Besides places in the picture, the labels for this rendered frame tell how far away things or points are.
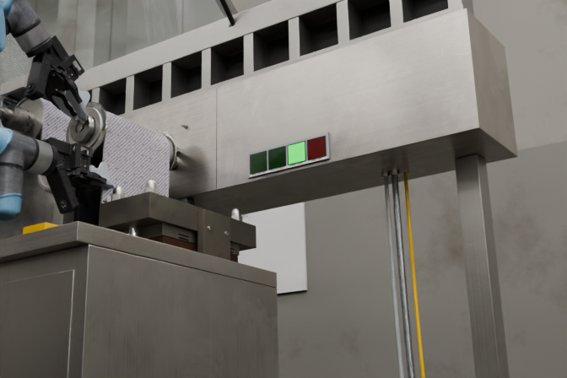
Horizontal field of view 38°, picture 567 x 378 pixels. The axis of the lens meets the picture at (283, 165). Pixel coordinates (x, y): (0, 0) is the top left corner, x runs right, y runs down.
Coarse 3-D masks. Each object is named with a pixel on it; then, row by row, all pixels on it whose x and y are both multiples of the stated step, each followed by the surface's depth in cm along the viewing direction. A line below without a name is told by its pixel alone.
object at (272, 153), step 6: (270, 150) 213; (276, 150) 212; (282, 150) 211; (270, 156) 213; (276, 156) 212; (282, 156) 211; (270, 162) 212; (276, 162) 211; (282, 162) 210; (270, 168) 212
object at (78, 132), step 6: (90, 120) 204; (72, 126) 207; (78, 126) 206; (84, 126) 205; (90, 126) 204; (72, 132) 207; (78, 132) 206; (84, 132) 204; (90, 132) 204; (72, 138) 206; (78, 138) 205; (84, 138) 204
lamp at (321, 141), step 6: (318, 138) 205; (324, 138) 204; (312, 144) 206; (318, 144) 205; (324, 144) 204; (312, 150) 206; (318, 150) 204; (324, 150) 203; (312, 156) 205; (318, 156) 204
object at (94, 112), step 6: (90, 108) 208; (90, 114) 207; (96, 114) 206; (96, 120) 205; (96, 126) 204; (96, 132) 204; (90, 138) 205; (96, 138) 203; (84, 144) 205; (90, 144) 204; (102, 144) 206; (96, 150) 206; (102, 150) 207; (96, 156) 210; (102, 156) 210
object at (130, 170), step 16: (112, 160) 204; (128, 160) 209; (144, 160) 214; (112, 176) 203; (128, 176) 208; (144, 176) 212; (160, 176) 218; (112, 192) 202; (128, 192) 206; (160, 192) 216
